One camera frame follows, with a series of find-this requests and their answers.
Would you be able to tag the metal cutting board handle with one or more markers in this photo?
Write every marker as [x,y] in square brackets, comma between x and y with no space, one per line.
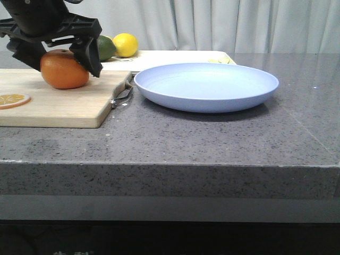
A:
[121,95]

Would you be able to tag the orange slice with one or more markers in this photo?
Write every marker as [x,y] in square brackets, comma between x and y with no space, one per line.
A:
[14,100]

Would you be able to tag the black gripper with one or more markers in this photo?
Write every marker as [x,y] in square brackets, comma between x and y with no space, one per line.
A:
[33,21]

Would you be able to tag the wooden cutting board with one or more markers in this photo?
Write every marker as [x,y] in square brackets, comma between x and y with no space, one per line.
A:
[84,107]

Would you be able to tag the green lime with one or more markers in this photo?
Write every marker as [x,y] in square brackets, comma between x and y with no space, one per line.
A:
[106,48]

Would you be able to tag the pale yellow fruit slices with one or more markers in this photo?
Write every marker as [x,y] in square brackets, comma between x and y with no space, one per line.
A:
[222,60]

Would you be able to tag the grey curtain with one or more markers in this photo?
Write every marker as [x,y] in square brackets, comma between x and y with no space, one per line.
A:
[228,26]

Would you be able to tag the white rectangular tray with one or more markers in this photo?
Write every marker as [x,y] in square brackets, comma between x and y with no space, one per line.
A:
[145,59]

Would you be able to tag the light blue plate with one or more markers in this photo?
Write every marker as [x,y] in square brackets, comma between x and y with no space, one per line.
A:
[206,87]

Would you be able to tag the orange fruit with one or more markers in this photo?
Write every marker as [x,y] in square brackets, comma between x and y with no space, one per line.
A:
[61,70]

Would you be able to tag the yellow lemon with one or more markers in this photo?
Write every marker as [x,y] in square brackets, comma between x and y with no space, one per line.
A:
[126,44]

